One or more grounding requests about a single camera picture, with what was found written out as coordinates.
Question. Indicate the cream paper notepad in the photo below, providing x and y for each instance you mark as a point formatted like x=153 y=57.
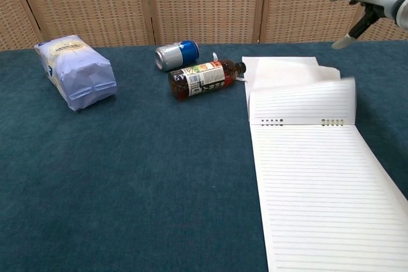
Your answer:
x=318 y=173

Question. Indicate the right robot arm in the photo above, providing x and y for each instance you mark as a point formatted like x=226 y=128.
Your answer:
x=403 y=11

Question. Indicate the woven bamboo folding screen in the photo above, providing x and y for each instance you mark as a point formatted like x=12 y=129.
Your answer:
x=204 y=1

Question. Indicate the brown tea bottle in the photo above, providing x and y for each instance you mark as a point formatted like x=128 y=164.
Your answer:
x=204 y=77

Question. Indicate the silver blue drink can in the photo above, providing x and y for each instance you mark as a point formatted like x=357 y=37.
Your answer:
x=177 y=55

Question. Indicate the blue felt table cloth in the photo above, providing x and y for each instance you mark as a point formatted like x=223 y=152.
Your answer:
x=143 y=173

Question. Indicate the white snack bag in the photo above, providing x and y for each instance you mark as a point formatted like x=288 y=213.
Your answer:
x=78 y=71

